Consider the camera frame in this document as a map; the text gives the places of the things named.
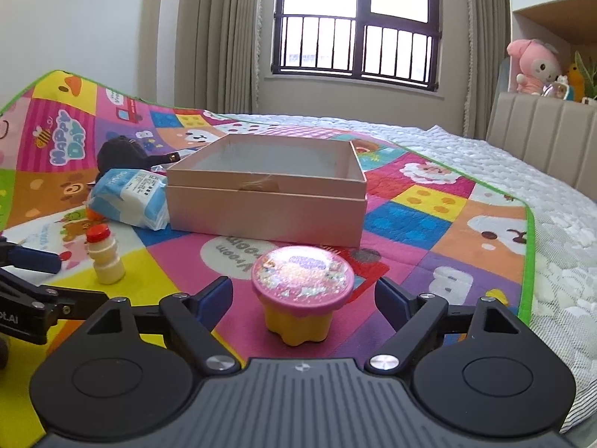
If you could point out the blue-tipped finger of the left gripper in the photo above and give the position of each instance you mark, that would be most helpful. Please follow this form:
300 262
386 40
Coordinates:
15 255

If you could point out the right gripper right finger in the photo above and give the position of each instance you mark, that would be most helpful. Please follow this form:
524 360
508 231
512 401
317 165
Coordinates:
416 321

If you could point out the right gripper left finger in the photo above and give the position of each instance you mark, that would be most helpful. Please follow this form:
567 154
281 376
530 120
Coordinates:
190 321

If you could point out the pink yellow toy cup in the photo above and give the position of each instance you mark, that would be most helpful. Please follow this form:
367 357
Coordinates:
300 288

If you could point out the blue white tissue pack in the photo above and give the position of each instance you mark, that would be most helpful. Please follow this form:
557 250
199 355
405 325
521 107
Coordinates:
131 196

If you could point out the small red-capped white bottle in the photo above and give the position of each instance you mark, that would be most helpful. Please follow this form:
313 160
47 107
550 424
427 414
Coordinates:
102 248

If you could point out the colourful cartoon play mat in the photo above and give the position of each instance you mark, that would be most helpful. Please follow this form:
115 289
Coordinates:
388 211

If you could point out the black plush bear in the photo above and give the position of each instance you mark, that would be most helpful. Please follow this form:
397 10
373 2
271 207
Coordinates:
124 153

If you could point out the pink cardboard box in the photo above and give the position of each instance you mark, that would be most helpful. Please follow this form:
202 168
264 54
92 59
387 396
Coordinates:
271 188

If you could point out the beige padded headboard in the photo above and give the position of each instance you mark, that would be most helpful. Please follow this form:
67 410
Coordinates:
557 137

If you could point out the beige curtain left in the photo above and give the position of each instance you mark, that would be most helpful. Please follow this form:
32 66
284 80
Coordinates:
201 53

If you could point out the beige curtain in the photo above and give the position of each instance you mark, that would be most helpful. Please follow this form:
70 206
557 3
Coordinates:
489 33
201 53

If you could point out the pink plush bunny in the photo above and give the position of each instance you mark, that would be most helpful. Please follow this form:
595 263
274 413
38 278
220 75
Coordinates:
534 65

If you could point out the yellow orange toy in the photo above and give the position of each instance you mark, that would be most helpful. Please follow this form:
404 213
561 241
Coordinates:
576 82

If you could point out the dark framed window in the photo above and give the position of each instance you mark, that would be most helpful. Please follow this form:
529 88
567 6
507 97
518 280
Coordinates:
390 41

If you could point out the beige curtain right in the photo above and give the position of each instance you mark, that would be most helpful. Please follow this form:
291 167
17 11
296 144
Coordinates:
489 33

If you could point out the wooden shelf unit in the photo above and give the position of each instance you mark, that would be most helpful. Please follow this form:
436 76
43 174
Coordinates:
568 27

